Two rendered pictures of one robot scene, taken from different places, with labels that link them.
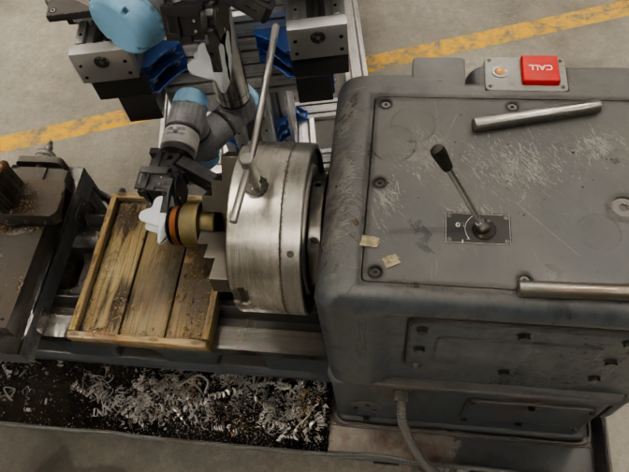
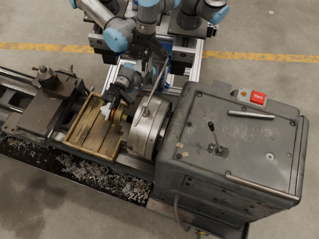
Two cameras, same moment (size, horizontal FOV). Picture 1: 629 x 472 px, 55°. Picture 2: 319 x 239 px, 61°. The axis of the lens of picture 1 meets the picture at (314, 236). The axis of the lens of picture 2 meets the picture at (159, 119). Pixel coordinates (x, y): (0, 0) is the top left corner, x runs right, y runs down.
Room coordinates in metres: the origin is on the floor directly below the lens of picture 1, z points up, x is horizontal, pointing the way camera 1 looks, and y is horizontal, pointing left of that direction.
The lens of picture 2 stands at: (0.00, 0.01, 2.30)
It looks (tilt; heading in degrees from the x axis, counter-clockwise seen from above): 62 degrees down; 1
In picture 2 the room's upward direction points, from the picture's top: 4 degrees clockwise
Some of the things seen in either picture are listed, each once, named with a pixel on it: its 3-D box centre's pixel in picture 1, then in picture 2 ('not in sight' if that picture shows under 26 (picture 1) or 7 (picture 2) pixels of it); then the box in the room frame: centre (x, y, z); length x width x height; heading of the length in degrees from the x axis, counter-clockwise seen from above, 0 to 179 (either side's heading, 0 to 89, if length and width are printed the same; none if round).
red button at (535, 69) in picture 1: (539, 71); (257, 97); (0.70, -0.42, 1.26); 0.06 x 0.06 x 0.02; 75
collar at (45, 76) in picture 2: not in sight; (44, 71); (0.83, 0.64, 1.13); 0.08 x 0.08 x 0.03
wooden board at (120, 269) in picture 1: (158, 267); (101, 124); (0.67, 0.35, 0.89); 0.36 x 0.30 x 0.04; 165
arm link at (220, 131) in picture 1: (204, 140); (130, 82); (0.93, 0.21, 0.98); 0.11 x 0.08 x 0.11; 131
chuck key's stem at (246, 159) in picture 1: (253, 177); (145, 110); (0.58, 0.08, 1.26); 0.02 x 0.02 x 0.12
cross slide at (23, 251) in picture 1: (10, 239); (49, 100); (0.77, 0.66, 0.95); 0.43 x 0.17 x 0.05; 165
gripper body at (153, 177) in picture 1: (167, 176); (114, 95); (0.76, 0.27, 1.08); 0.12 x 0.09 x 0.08; 165
